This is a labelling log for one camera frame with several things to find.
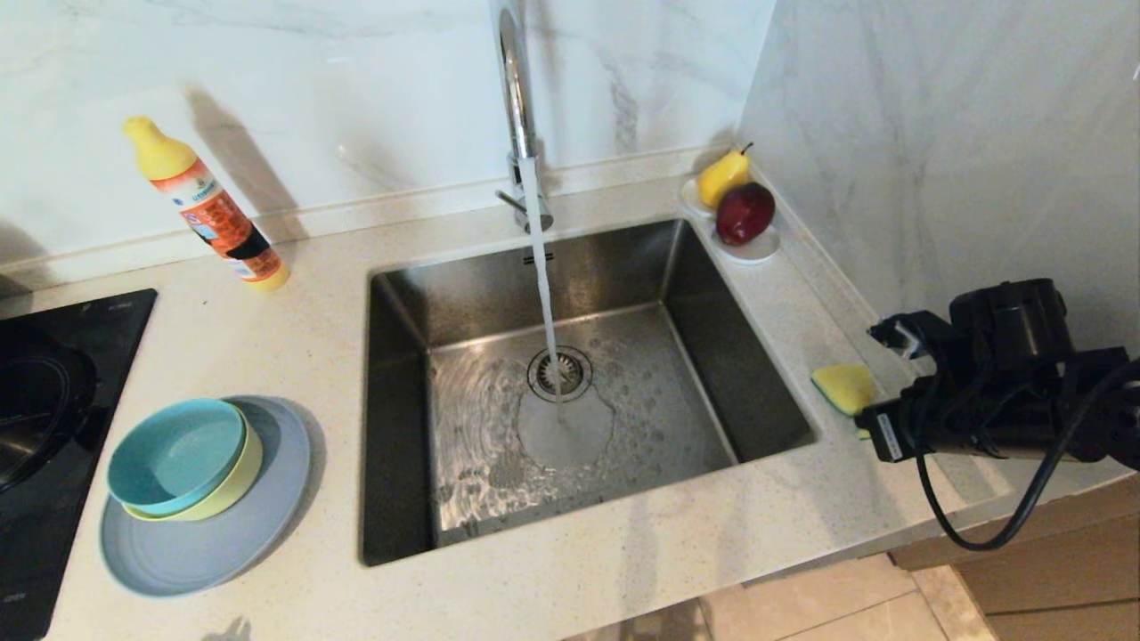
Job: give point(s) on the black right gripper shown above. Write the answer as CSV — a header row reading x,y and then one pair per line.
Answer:
x,y
917,427

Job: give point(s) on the yellow and green sponge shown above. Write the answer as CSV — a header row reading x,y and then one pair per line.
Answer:
x,y
842,387

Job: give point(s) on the chrome kitchen faucet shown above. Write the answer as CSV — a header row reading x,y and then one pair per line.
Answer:
x,y
517,107

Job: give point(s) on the orange dish soap bottle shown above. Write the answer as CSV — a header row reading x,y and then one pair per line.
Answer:
x,y
209,209

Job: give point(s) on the teal bowl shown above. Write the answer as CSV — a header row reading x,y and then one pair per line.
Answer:
x,y
174,454

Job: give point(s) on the stainless steel sink basin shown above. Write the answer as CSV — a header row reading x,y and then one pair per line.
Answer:
x,y
677,356

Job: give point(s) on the metal sink drain strainer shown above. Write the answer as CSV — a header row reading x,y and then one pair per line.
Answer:
x,y
574,374

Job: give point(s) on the small white dish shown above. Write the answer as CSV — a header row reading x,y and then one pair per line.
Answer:
x,y
690,198
757,250

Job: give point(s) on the dark red apple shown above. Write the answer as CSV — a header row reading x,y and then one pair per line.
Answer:
x,y
744,214

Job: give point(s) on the beige wooden cabinet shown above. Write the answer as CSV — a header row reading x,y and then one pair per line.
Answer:
x,y
1051,579

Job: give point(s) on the yellow pear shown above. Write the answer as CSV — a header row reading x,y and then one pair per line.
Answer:
x,y
720,178

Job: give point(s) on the yellow-green bowl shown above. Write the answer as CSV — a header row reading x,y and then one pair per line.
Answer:
x,y
240,481

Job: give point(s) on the blue-grey plate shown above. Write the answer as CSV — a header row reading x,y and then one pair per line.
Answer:
x,y
209,561

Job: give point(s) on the black induction cooktop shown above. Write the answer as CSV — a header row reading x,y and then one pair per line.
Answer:
x,y
53,499

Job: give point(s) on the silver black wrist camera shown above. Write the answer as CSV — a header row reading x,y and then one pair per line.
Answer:
x,y
904,334

